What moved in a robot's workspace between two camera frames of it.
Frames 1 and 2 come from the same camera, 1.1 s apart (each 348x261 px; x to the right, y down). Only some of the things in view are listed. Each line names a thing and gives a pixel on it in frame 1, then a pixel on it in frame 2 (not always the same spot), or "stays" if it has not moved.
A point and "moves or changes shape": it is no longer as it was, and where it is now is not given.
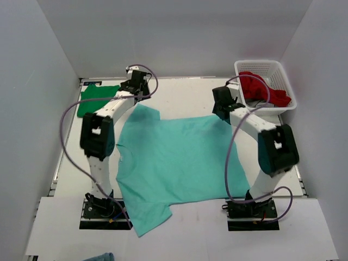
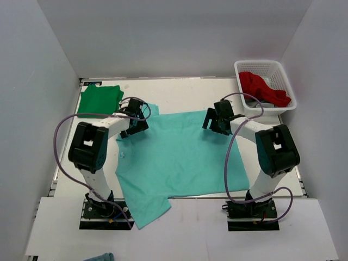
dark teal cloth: [106, 256] stays
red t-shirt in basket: [253, 88] stays
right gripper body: [216, 109] -> [217, 127]
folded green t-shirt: [92, 91] stays
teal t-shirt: [162, 163] moves or changes shape
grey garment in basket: [259, 104] stays
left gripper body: [145, 89] -> [141, 125]
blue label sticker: [87, 83] stays
